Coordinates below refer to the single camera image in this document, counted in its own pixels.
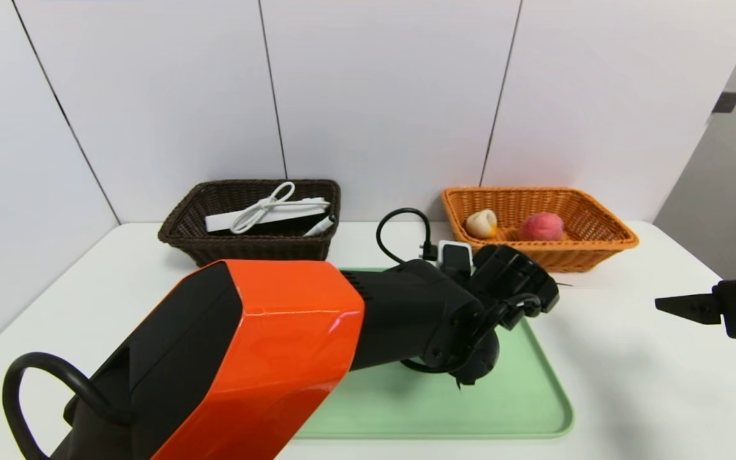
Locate thick white marker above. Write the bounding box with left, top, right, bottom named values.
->
left=303, top=214, right=338, bottom=238

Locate orange wicker basket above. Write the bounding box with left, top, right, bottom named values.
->
left=441, top=186, right=640, bottom=273

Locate light green plastic tray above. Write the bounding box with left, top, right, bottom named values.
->
left=291, top=266, right=575, bottom=440

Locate yellow and white toy bun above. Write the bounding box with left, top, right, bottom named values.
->
left=466, top=209, right=500, bottom=240

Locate white power strip cord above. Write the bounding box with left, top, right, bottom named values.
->
left=229, top=181, right=331, bottom=235

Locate pink toy peach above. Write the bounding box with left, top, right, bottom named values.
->
left=519, top=212, right=565, bottom=242

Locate dark brown wicker basket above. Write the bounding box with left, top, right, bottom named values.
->
left=157, top=178, right=342, bottom=268

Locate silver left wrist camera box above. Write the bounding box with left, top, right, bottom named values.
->
left=436, top=240, right=473, bottom=283

